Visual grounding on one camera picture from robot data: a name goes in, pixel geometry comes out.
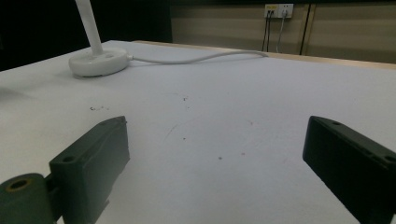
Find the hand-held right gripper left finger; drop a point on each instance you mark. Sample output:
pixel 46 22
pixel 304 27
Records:
pixel 90 165

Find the white lamp base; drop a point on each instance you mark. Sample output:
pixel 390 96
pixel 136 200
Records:
pixel 99 62

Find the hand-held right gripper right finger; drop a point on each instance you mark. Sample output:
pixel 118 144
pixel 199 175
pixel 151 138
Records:
pixel 351 161

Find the white wall socket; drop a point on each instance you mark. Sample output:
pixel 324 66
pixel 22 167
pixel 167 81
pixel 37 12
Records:
pixel 279 10

